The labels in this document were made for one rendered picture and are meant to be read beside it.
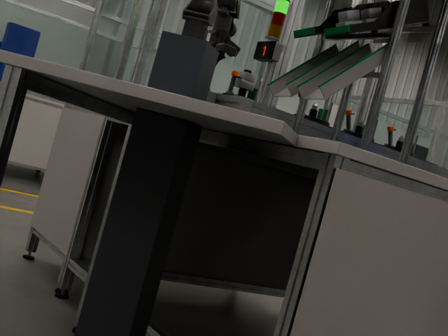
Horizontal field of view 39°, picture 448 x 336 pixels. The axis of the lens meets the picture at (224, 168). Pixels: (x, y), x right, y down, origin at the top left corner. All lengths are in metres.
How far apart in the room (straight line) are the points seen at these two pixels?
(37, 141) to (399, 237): 5.70
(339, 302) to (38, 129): 5.71
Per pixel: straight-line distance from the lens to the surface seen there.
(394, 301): 1.72
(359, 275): 1.60
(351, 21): 1.88
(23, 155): 7.00
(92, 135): 2.86
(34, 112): 6.98
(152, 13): 3.19
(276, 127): 1.32
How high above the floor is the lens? 0.74
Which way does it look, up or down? level
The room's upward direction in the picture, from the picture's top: 15 degrees clockwise
